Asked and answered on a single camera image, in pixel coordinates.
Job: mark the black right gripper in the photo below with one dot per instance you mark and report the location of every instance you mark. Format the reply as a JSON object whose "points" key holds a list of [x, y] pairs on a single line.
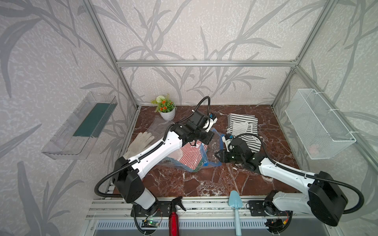
{"points": [[222, 154]]}

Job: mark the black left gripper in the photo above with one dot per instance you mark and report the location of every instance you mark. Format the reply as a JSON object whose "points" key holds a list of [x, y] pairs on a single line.
{"points": [[209, 135]]}

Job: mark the clear vacuum bag blue zipper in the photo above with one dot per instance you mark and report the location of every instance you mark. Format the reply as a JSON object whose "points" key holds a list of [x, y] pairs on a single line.
{"points": [[214, 146]]}

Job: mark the black striped garment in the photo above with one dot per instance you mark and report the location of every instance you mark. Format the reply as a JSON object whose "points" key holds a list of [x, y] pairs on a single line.
{"points": [[238, 124]]}

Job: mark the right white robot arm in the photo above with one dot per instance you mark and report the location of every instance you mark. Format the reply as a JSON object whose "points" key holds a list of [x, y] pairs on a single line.
{"points": [[318, 194]]}

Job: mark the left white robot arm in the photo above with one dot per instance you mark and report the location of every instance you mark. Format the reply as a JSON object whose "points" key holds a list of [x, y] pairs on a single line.
{"points": [[128, 174]]}

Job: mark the red striped garment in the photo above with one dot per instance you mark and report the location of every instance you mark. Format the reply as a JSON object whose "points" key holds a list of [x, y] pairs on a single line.
{"points": [[188, 156]]}

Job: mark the solid green garment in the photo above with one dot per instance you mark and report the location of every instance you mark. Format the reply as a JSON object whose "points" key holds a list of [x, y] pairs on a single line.
{"points": [[202, 163]]}

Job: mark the white pot with plant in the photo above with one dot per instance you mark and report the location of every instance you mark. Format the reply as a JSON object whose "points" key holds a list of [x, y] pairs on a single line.
{"points": [[165, 107]]}

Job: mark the white work glove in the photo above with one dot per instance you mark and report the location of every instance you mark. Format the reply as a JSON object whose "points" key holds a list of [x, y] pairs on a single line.
{"points": [[140, 143]]}

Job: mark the light blue garden trowel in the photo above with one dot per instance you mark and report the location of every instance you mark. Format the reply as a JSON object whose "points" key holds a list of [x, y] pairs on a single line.
{"points": [[236, 203]]}

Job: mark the red spray bottle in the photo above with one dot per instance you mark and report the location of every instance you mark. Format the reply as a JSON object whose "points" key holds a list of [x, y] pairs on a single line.
{"points": [[173, 217]]}

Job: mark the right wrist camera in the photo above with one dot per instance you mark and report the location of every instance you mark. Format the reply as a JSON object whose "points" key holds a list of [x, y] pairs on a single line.
{"points": [[227, 140]]}

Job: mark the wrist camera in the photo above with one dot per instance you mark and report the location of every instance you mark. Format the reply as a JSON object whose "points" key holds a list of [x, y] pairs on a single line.
{"points": [[227, 140], [211, 120]]}

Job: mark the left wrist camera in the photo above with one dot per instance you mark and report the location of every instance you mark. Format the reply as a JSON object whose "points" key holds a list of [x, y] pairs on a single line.
{"points": [[211, 120]]}

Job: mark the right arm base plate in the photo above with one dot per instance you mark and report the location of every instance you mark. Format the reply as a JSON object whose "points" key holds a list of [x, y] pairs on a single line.
{"points": [[257, 208]]}

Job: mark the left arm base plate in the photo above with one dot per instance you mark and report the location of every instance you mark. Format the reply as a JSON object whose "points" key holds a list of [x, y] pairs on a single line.
{"points": [[159, 208]]}

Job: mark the white wire wall basket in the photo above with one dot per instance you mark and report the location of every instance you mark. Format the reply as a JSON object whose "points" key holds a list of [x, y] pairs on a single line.
{"points": [[319, 128]]}

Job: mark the clear plastic wall shelf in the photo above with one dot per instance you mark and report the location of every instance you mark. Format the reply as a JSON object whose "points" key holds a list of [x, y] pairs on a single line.
{"points": [[80, 132]]}

